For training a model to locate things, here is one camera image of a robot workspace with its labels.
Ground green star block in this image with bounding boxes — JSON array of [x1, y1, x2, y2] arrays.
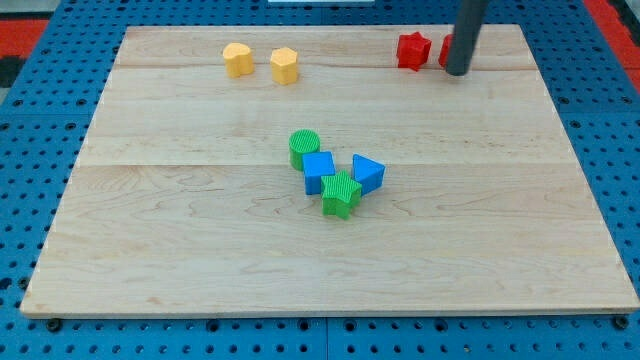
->
[[321, 170, 362, 220]]

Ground red star block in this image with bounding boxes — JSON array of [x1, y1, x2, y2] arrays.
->
[[396, 32, 432, 71]]

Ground blue cube block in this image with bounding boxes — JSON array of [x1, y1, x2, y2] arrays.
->
[[302, 151, 335, 195]]

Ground light wooden board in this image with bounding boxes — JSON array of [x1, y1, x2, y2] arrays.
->
[[20, 25, 639, 319]]

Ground green cylinder block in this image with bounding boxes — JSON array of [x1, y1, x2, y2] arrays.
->
[[289, 129, 321, 171]]

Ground blue triangle block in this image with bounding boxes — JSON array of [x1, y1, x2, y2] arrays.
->
[[352, 154, 386, 196]]

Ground yellow hexagon block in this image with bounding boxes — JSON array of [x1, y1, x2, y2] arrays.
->
[[270, 47, 299, 85]]

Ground yellow heart block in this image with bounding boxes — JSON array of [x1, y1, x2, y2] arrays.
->
[[222, 42, 255, 78]]

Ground red block behind rod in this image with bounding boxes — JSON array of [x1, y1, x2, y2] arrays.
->
[[438, 34, 453, 68]]

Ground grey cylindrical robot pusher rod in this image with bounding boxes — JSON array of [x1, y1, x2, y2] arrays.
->
[[445, 0, 490, 76]]

